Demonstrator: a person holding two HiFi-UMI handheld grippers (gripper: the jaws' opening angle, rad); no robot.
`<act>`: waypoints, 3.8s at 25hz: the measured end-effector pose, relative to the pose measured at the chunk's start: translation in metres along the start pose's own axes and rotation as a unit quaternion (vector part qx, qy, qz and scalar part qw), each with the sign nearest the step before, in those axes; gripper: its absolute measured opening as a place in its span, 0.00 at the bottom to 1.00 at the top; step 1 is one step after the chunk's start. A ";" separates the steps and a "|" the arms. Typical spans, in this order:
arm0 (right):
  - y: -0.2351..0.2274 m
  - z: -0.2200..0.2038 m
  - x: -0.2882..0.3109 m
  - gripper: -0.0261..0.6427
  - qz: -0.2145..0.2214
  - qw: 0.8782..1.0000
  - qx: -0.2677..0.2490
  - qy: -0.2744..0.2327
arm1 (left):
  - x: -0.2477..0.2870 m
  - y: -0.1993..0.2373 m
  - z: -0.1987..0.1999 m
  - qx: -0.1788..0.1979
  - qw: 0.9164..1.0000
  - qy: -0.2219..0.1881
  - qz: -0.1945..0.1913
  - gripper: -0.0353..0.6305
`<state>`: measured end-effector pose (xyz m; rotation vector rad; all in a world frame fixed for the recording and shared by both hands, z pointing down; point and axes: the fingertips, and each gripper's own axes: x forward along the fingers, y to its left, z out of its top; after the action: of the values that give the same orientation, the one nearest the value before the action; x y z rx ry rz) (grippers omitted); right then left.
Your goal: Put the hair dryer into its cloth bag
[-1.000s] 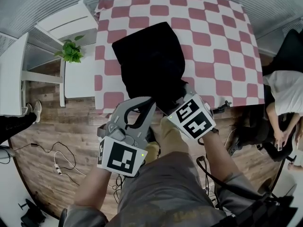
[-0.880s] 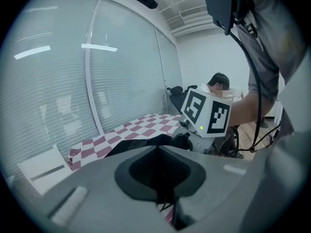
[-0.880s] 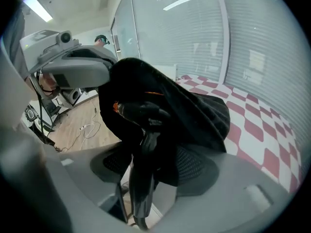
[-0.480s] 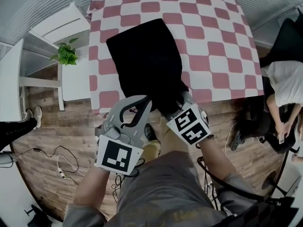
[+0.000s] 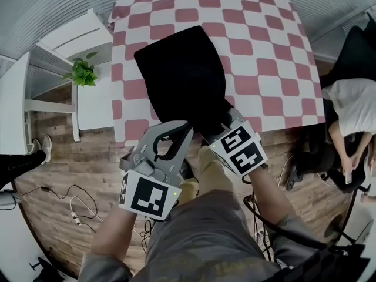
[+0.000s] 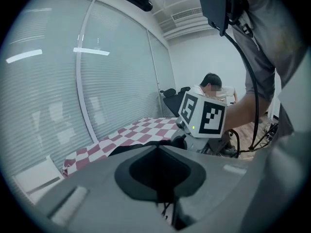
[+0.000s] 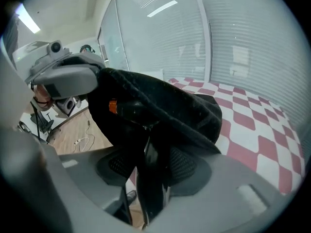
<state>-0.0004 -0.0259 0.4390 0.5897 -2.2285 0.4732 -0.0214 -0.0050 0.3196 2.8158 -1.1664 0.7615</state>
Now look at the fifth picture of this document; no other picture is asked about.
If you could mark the small green potted plant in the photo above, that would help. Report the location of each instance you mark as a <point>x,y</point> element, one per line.
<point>83,73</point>

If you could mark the person's grey shirt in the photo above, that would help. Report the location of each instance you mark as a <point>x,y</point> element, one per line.
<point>205,239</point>

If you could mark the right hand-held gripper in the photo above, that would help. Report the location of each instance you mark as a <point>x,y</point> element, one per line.
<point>241,148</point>

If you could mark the small black stand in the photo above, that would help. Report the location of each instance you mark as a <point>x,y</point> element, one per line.
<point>47,270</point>

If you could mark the black chest pack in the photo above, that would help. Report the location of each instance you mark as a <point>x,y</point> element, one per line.
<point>323,266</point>

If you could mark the white power strip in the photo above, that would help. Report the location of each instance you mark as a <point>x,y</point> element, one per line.
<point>77,219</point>

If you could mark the white desk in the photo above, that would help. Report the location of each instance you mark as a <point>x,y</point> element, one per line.
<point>13,113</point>

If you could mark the white chair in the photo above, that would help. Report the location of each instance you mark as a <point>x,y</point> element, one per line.
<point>94,107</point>

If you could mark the grey device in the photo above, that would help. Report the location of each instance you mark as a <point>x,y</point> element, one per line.
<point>8,198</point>

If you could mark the red white checkered tablecloth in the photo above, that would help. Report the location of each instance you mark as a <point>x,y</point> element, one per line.
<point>264,54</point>

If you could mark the person's right forearm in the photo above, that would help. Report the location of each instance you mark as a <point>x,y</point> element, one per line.
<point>270,195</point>

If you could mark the black cloth bag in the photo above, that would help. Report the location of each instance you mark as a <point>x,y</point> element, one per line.
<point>182,78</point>

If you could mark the person's left black shoe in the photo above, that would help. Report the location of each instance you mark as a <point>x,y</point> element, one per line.
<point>186,169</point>

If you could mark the person's khaki trousers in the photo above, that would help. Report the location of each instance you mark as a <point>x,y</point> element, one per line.
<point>211,169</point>

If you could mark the black round stand base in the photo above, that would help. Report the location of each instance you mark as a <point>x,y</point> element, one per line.
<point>333,226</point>

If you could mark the black office chair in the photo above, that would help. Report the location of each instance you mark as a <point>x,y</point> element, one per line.
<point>352,57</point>

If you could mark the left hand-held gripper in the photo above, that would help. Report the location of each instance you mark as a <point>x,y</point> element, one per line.
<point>147,195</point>

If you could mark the person's left forearm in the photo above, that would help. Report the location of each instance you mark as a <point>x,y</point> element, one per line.
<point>114,234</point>

